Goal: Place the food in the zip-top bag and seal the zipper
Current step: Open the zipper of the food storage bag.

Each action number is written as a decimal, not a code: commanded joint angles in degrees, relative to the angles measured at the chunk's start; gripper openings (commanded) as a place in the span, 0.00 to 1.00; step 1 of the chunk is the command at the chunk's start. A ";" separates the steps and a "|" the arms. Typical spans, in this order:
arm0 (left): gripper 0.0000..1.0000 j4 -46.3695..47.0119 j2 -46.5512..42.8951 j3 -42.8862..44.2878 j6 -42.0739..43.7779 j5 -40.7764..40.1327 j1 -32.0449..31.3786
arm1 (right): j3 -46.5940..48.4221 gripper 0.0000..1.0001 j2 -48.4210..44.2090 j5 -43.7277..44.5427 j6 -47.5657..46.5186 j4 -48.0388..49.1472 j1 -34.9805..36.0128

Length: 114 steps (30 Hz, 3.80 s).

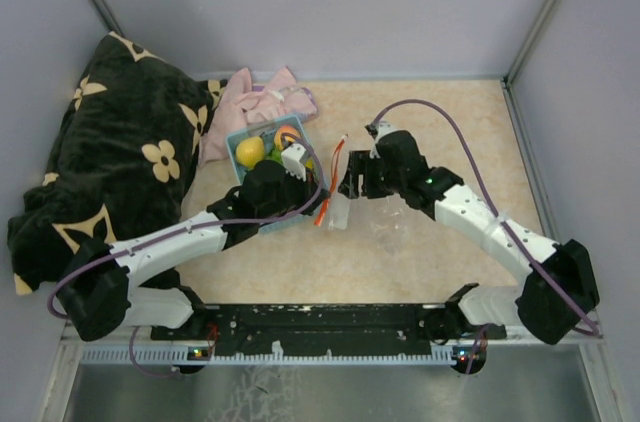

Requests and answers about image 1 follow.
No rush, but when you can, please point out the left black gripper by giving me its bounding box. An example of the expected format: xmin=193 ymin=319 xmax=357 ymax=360
xmin=258 ymin=163 xmax=330 ymax=222

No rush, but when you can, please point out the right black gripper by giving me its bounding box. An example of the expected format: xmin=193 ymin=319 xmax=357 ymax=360
xmin=338 ymin=150 xmax=405 ymax=200

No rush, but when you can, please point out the green grape bunch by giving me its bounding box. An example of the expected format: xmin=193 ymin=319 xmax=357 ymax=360
xmin=264 ymin=147 xmax=283 ymax=165

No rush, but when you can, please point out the clear zip top bag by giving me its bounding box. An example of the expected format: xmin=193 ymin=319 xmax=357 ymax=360
xmin=313 ymin=133 xmax=431 ymax=256

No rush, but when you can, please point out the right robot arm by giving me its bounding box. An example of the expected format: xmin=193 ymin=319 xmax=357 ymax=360
xmin=338 ymin=128 xmax=600 ymax=345

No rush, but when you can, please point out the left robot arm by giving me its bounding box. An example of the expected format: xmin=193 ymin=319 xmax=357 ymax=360
xmin=51 ymin=160 xmax=326 ymax=342

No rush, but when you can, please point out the yellow pear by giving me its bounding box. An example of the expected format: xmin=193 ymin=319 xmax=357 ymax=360
xmin=235 ymin=136 xmax=266 ymax=170

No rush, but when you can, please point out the orange peach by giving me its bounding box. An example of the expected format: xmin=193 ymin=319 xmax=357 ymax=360
xmin=274 ymin=125 xmax=301 ymax=151

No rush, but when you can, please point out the light blue plastic basket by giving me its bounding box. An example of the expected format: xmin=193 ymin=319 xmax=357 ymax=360
xmin=225 ymin=115 xmax=323 ymax=235

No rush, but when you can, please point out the pink cloth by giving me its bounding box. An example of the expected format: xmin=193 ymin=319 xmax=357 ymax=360
xmin=198 ymin=67 xmax=318 ymax=166

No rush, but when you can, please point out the black floral plush blanket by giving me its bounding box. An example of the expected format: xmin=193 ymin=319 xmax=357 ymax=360
xmin=7 ymin=32 xmax=227 ymax=296

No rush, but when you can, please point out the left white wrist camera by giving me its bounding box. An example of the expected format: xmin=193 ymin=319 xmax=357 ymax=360
xmin=281 ymin=143 xmax=314 ymax=182

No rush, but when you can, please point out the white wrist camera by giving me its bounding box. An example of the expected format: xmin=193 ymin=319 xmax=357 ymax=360
xmin=365 ymin=120 xmax=397 ymax=141
xmin=281 ymin=143 xmax=314 ymax=182

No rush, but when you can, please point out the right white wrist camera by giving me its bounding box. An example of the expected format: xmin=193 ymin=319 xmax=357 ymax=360
xmin=365 ymin=120 xmax=397 ymax=141

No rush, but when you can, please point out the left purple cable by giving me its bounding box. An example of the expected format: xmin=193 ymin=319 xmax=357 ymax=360
xmin=47 ymin=131 xmax=331 ymax=381

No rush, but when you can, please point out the purple cable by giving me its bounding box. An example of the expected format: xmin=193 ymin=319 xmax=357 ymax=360
xmin=47 ymin=131 xmax=331 ymax=381
xmin=372 ymin=98 xmax=600 ymax=376

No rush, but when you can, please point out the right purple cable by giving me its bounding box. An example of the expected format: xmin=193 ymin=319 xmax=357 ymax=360
xmin=372 ymin=98 xmax=600 ymax=376

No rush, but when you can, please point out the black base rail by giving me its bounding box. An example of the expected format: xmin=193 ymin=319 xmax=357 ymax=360
xmin=151 ymin=303 xmax=477 ymax=357

